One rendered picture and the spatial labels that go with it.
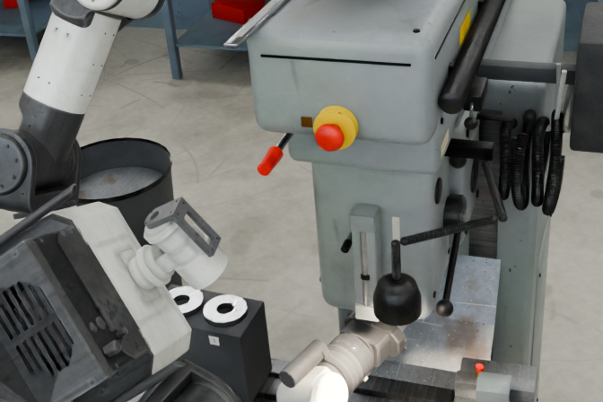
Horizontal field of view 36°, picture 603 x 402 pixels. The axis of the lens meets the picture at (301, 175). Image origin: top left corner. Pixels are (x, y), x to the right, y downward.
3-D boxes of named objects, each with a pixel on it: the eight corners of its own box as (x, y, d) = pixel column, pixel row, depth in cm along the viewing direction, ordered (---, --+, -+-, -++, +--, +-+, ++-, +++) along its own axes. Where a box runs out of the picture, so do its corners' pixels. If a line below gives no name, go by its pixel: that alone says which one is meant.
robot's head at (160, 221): (171, 278, 129) (210, 263, 125) (130, 238, 126) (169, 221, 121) (186, 247, 134) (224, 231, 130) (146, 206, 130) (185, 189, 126)
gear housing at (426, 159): (440, 179, 137) (440, 119, 132) (285, 163, 145) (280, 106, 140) (476, 84, 164) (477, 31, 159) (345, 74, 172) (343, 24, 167)
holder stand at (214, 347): (249, 407, 190) (239, 332, 180) (156, 385, 198) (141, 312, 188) (273, 369, 200) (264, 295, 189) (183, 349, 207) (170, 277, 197)
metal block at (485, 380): (507, 418, 171) (509, 394, 168) (475, 414, 172) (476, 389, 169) (510, 398, 175) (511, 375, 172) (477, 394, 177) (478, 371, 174)
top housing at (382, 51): (432, 152, 124) (431, 39, 116) (251, 135, 132) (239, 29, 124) (486, 22, 162) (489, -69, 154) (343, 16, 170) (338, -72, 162)
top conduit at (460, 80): (463, 116, 124) (463, 92, 122) (432, 114, 125) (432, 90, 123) (509, -1, 160) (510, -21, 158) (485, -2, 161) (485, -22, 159)
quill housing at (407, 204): (432, 328, 157) (432, 166, 141) (317, 310, 163) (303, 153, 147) (453, 264, 172) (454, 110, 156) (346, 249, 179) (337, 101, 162)
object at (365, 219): (378, 322, 155) (373, 218, 144) (355, 318, 156) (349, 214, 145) (384, 308, 158) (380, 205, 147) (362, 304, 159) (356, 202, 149)
